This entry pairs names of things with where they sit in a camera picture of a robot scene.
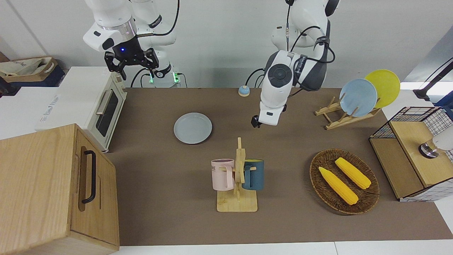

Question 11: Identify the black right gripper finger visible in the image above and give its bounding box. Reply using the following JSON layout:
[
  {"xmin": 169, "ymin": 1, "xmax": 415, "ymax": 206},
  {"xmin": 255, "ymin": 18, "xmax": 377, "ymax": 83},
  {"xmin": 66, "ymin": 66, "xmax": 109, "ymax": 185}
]
[
  {"xmin": 142, "ymin": 49, "xmax": 159, "ymax": 72},
  {"xmin": 104, "ymin": 52, "xmax": 127, "ymax": 81}
]

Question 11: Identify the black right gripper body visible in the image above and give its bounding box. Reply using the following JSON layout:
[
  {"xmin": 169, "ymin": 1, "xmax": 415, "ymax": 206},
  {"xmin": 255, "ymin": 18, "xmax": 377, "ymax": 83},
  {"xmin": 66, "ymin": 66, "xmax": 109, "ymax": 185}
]
[{"xmin": 113, "ymin": 35, "xmax": 145, "ymax": 66}]

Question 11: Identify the gray round plate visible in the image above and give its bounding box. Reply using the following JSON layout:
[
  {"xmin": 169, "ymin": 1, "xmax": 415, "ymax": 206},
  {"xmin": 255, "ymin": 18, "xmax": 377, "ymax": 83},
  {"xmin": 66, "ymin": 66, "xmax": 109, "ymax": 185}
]
[{"xmin": 173, "ymin": 113, "xmax": 213, "ymax": 145}]

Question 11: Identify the wooden plate rack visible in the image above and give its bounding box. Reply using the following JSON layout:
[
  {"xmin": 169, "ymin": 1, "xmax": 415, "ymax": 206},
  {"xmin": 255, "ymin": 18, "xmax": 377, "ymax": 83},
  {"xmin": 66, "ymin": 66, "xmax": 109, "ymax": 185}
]
[{"xmin": 315, "ymin": 96, "xmax": 382, "ymax": 130}]

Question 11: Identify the light blue round plate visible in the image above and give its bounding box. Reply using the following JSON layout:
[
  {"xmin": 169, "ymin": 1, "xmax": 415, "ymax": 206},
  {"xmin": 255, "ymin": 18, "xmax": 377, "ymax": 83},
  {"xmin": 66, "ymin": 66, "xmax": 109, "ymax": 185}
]
[{"xmin": 340, "ymin": 79, "xmax": 378, "ymax": 118}]

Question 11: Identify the yellow round plate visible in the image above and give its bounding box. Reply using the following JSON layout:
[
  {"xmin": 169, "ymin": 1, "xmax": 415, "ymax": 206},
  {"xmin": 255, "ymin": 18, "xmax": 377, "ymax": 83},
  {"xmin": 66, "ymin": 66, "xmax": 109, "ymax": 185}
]
[{"xmin": 365, "ymin": 69, "xmax": 401, "ymax": 109}]

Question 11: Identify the white toaster oven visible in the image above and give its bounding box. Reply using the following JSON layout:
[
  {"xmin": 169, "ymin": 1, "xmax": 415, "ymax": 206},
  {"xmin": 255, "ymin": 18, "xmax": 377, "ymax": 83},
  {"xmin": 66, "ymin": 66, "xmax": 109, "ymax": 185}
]
[
  {"xmin": 87, "ymin": 73, "xmax": 128, "ymax": 153},
  {"xmin": 35, "ymin": 67, "xmax": 114, "ymax": 132}
]

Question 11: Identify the dark blue mug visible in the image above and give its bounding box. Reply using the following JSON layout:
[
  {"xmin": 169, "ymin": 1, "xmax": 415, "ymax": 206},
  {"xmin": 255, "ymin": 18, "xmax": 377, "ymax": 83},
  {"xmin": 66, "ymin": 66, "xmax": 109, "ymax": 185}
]
[{"xmin": 242, "ymin": 159, "xmax": 264, "ymax": 191}]

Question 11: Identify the pink mug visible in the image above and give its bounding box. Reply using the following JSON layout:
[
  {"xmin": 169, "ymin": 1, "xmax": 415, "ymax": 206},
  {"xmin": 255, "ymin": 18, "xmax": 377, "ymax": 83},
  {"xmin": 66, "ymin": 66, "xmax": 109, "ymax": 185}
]
[{"xmin": 211, "ymin": 159, "xmax": 235, "ymax": 191}]

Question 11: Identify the dark blue crate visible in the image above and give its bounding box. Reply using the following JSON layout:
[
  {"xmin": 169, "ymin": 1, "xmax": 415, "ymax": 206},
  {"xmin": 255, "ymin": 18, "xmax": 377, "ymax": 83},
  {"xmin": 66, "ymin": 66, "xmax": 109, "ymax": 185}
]
[{"xmin": 0, "ymin": 67, "xmax": 66, "ymax": 97}]

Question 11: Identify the wooden mug stand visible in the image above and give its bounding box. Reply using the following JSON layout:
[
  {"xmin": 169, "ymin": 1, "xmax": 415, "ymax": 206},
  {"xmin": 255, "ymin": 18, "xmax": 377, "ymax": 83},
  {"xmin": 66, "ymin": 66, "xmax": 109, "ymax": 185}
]
[{"xmin": 217, "ymin": 137, "xmax": 258, "ymax": 213}]

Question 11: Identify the brown wicker basket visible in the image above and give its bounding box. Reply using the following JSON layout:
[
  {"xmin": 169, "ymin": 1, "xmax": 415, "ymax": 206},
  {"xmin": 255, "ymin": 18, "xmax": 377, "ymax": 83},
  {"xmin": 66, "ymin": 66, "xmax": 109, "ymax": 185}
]
[{"xmin": 310, "ymin": 149, "xmax": 380, "ymax": 215}]

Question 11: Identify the cardboard box with cloth bag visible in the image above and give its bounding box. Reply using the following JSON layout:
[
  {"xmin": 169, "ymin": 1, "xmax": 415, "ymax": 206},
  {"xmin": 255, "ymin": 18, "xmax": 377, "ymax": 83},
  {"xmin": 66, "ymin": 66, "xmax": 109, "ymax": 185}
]
[{"xmin": 0, "ymin": 57, "xmax": 59, "ymax": 84}]

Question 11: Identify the yellow corn cob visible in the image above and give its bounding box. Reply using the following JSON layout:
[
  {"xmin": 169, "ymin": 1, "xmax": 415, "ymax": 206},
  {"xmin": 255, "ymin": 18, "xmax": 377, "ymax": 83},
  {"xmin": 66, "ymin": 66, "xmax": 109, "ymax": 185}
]
[
  {"xmin": 319, "ymin": 166, "xmax": 359, "ymax": 205},
  {"xmin": 335, "ymin": 157, "xmax": 372, "ymax": 190}
]

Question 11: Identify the brown table mat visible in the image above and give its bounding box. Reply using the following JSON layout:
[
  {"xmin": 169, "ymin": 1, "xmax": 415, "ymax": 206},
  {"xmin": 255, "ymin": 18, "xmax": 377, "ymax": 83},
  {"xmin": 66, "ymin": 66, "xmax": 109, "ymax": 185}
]
[{"xmin": 103, "ymin": 87, "xmax": 453, "ymax": 247}]

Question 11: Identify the wooden cabinet box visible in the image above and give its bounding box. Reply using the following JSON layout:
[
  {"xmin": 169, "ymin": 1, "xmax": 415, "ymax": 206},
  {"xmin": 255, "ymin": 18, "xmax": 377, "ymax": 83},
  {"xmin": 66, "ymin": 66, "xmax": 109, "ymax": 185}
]
[{"xmin": 0, "ymin": 123, "xmax": 120, "ymax": 255}]

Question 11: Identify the white cylinder with metal base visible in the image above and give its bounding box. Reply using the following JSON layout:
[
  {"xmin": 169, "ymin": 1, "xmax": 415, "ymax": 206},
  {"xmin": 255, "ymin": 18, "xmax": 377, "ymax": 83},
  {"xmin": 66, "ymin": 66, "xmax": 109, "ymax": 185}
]
[{"xmin": 419, "ymin": 129, "xmax": 453, "ymax": 159}]

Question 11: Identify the black right base cable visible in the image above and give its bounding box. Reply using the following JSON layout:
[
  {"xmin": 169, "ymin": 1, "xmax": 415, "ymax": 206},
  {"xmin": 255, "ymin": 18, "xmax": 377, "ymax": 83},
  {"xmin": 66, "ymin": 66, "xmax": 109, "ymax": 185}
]
[{"xmin": 130, "ymin": 69, "xmax": 153, "ymax": 88}]

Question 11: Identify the black base cable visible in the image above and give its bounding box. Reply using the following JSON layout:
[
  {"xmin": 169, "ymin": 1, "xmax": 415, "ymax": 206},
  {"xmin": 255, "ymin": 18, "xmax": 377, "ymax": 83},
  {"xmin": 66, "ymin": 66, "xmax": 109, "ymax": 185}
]
[
  {"xmin": 130, "ymin": 69, "xmax": 153, "ymax": 88},
  {"xmin": 245, "ymin": 67, "xmax": 266, "ymax": 88}
]

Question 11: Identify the black left base cable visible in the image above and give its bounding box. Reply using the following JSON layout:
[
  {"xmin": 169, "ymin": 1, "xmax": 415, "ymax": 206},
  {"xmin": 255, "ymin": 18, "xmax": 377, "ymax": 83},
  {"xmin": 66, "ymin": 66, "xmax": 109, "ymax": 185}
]
[{"xmin": 245, "ymin": 67, "xmax": 266, "ymax": 88}]

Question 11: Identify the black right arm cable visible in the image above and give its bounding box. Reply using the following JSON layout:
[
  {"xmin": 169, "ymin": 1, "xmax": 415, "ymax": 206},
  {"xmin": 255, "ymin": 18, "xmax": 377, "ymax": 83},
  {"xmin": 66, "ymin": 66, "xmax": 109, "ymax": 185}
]
[{"xmin": 136, "ymin": 0, "xmax": 180, "ymax": 38}]

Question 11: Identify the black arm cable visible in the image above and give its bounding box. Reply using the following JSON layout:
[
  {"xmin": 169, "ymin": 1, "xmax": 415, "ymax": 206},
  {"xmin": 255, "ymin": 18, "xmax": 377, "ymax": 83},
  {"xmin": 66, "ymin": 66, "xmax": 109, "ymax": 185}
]
[
  {"xmin": 285, "ymin": 0, "xmax": 335, "ymax": 93},
  {"xmin": 136, "ymin": 0, "xmax": 180, "ymax": 38}
]

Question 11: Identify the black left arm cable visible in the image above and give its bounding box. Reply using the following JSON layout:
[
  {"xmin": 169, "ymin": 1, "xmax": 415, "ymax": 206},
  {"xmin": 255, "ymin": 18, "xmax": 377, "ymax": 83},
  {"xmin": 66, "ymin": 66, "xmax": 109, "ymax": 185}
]
[{"xmin": 285, "ymin": 0, "xmax": 335, "ymax": 93}]

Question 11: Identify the black cabinet handle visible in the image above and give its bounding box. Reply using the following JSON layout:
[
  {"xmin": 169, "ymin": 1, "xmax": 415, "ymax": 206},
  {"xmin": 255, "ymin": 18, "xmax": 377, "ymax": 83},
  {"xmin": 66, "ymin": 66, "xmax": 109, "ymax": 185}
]
[{"xmin": 81, "ymin": 150, "xmax": 97, "ymax": 204}]

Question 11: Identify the wire grid box wooden shelf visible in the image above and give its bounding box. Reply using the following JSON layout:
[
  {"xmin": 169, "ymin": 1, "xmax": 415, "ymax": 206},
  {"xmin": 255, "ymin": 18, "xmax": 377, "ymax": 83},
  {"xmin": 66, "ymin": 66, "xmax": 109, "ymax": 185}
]
[{"xmin": 369, "ymin": 106, "xmax": 453, "ymax": 202}]

